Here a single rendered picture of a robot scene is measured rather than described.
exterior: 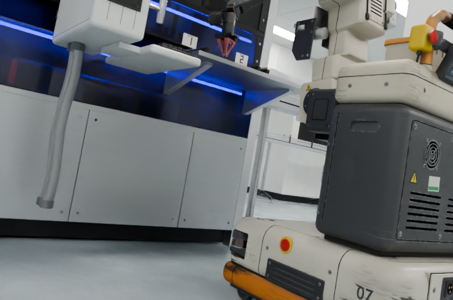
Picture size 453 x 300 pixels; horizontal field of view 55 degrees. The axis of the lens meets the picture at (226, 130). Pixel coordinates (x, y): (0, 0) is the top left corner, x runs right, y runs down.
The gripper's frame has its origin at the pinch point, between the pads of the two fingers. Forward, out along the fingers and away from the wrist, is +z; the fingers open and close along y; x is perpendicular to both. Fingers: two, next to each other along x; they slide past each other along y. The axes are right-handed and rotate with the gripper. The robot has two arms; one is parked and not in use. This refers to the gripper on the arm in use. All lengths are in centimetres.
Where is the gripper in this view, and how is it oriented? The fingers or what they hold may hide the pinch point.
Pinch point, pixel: (224, 54)
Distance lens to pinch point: 210.1
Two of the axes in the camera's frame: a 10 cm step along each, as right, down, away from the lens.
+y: -8.0, -0.3, 6.1
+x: -5.9, -1.7, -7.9
